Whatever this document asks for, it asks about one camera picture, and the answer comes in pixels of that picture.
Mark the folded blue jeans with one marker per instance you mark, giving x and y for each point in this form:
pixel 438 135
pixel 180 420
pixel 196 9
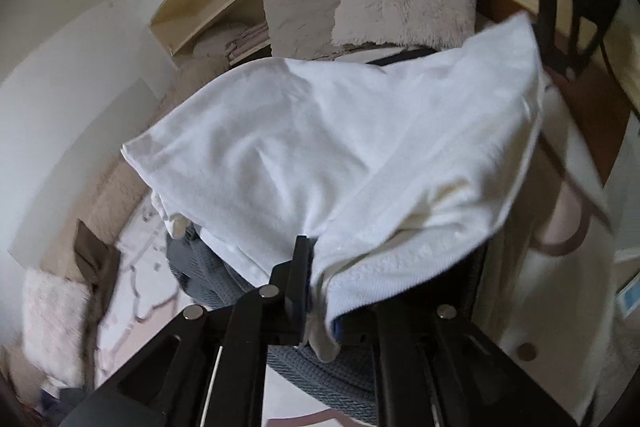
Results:
pixel 346 384

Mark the white fluffy pillow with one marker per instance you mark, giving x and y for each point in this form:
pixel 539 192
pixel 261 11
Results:
pixel 54 324

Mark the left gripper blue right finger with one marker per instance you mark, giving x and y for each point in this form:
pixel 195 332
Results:
pixel 434 367

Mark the white t-shirt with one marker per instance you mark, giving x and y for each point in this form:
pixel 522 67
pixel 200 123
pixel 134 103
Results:
pixel 396 172

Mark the bear pattern bed blanket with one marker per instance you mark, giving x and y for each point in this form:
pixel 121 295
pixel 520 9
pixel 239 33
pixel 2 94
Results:
pixel 546 296

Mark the dark brown garment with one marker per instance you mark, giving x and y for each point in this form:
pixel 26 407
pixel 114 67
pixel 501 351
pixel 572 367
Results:
pixel 98 264

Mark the beige fluffy cushion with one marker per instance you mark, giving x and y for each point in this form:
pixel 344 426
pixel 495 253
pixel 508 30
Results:
pixel 302 29

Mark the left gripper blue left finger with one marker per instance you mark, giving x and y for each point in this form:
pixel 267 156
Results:
pixel 207 368

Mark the beige rolled comforter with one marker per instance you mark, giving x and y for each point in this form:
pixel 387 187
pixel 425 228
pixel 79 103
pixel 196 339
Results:
pixel 108 204

